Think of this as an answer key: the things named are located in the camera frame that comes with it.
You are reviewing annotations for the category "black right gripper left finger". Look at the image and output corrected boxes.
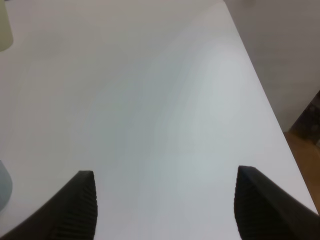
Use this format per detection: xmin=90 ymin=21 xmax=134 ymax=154
xmin=1 ymin=170 xmax=98 ymax=240

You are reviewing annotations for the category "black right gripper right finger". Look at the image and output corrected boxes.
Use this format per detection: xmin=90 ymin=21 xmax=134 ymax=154
xmin=233 ymin=165 xmax=320 ymax=240

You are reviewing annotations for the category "teal plastic cup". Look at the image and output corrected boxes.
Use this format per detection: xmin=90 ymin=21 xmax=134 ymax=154
xmin=0 ymin=161 xmax=13 ymax=212

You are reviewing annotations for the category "pale green plastic cup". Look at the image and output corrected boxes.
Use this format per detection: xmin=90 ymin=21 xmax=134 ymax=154
xmin=0 ymin=0 xmax=14 ymax=52

